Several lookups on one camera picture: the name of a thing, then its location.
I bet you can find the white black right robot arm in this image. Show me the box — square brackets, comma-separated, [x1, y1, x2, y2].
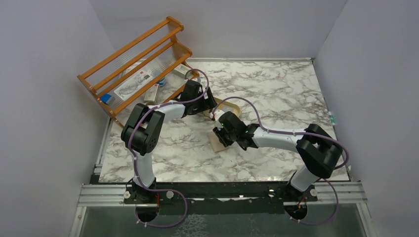
[212, 110, 343, 201]

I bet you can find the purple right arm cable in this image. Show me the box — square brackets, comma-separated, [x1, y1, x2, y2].
[211, 96, 350, 226]

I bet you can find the white printed packet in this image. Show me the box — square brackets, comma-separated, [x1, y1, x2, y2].
[113, 70, 154, 101]

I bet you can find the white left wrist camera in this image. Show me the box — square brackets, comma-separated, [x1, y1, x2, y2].
[209, 110, 219, 121]

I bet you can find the blue white round jar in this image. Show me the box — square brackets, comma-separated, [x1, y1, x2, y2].
[158, 77, 166, 87]

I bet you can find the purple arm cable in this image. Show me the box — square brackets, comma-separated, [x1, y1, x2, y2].
[126, 68, 210, 229]
[211, 96, 350, 226]

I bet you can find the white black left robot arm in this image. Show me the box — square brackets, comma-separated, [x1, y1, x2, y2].
[121, 80, 216, 203]

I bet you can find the tan leather card holder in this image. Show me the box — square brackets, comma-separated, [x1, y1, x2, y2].
[208, 131, 229, 153]

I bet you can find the orange wooden rack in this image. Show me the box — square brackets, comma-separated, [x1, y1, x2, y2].
[77, 16, 193, 127]

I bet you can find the green white small tube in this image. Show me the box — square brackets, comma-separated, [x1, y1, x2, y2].
[328, 111, 335, 126]

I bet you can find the beige oval tray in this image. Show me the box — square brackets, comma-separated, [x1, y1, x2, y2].
[203, 98, 241, 119]

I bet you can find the grey olive small object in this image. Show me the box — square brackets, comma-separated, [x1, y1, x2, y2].
[144, 83, 160, 103]

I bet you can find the blue grey eraser block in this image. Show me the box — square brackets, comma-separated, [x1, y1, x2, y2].
[100, 94, 113, 105]

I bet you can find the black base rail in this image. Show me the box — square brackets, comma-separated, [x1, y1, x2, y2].
[123, 181, 317, 215]

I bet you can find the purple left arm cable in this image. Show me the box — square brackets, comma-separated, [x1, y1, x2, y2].
[126, 68, 210, 229]

